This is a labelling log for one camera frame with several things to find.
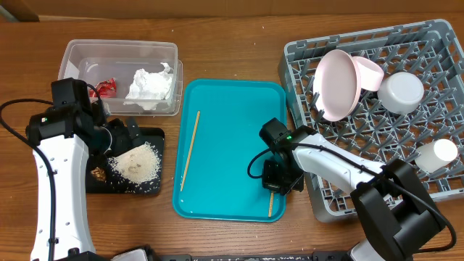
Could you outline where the teal serving tray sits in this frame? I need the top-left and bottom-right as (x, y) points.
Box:
(172, 79), (287, 223)

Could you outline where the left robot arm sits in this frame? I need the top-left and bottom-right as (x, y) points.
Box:
(26, 78), (141, 260)

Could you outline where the pile of rice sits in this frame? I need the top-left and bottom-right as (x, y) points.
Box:
(108, 142), (162, 184)

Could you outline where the white napkin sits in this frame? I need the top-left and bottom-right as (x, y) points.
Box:
(124, 62), (173, 110)

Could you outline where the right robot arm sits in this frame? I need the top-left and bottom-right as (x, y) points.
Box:
(259, 118), (452, 260)

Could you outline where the small white cup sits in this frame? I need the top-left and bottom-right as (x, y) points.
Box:
(415, 139), (458, 173)

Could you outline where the small white plate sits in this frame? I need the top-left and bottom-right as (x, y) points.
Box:
(353, 56), (384, 92)

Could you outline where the grey bowl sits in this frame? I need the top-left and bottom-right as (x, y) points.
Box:
(377, 72), (424, 115)

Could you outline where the red snack wrapper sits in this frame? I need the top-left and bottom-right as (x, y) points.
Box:
(95, 78), (117, 98)

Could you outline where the black plastic tray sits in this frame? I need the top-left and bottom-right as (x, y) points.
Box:
(86, 128), (165, 195)

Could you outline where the wooden chopstick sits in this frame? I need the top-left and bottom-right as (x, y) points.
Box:
(180, 111), (201, 192)
(268, 192), (274, 218)

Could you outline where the large white plate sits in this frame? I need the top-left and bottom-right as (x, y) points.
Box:
(312, 49), (361, 122)

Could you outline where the clear plastic bin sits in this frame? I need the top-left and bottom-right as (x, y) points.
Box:
(58, 39), (183, 117)

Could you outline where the grey dishwasher rack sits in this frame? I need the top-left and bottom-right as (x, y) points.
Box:
(278, 19), (464, 223)

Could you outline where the brown food scrap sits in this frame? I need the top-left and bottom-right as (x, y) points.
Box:
(91, 167), (107, 182)

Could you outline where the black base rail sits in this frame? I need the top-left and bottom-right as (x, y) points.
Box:
(108, 244), (363, 261)

